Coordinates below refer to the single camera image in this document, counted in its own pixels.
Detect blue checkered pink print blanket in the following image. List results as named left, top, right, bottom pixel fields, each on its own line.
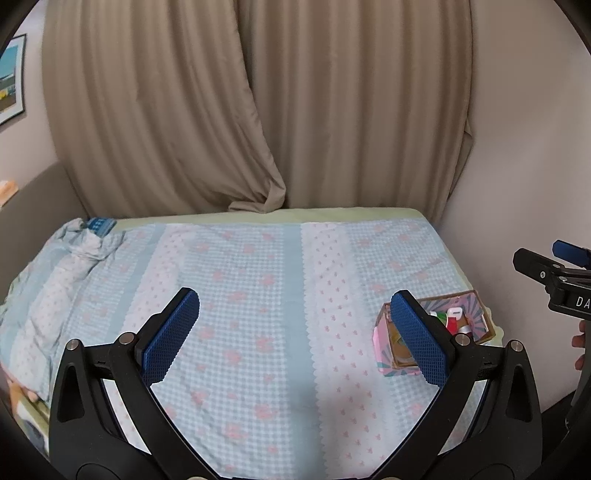
left=0, top=217, right=499, bottom=480

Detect beige curtain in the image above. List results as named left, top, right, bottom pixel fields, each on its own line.
left=235, top=0, right=476, bottom=222
left=41, top=0, right=288, bottom=217

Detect cardboard box pink flaps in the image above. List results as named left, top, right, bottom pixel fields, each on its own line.
left=373, top=289, right=497, bottom=377

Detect framed wall picture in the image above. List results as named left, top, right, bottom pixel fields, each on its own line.
left=0, top=33, right=27, bottom=126

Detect pale green bed sheet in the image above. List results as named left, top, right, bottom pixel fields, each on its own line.
left=111, top=208, right=504, bottom=344

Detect blue packet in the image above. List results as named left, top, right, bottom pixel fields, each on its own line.
left=87, top=217, right=117, bottom=238

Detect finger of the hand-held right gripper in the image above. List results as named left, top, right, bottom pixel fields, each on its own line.
left=553, top=240, right=591, bottom=269
left=512, top=248, right=561, bottom=283

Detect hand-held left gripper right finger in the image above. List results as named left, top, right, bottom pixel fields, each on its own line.
left=369, top=290, right=543, bottom=480

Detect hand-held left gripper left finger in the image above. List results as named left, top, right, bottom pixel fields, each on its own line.
left=47, top=287, right=205, bottom=480

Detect person's right hand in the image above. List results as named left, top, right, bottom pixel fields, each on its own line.
left=571, top=318, right=588, bottom=372

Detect grey sofa backrest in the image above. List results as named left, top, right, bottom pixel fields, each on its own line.
left=0, top=161, right=88, bottom=301

